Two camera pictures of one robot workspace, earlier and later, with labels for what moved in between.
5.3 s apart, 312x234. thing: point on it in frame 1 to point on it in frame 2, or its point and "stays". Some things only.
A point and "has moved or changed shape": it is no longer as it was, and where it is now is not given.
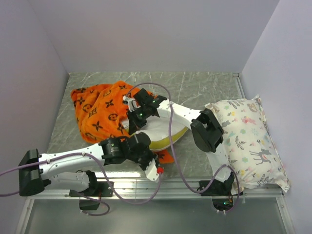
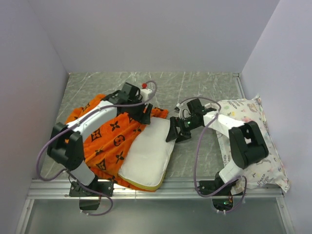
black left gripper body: (143, 158) to (136, 112)
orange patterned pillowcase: (100, 112) has moved or changed shape
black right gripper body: (139, 117) to (187, 125)
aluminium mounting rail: (146, 189) stays
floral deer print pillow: (248, 144) stays
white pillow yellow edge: (179, 132) has moved or changed shape
